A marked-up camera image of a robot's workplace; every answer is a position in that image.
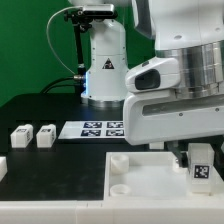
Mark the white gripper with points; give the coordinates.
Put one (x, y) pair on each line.
(155, 117)

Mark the white square tabletop tray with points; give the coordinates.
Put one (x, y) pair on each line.
(151, 175)

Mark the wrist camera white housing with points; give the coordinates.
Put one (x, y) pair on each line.
(152, 75)

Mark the black camera on stand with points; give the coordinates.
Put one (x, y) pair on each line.
(81, 20)

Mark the fiducial marker sheet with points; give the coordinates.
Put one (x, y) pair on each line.
(92, 130)

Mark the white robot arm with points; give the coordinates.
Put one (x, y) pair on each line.
(179, 93)

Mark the white workspace border frame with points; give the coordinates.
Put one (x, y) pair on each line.
(118, 210)

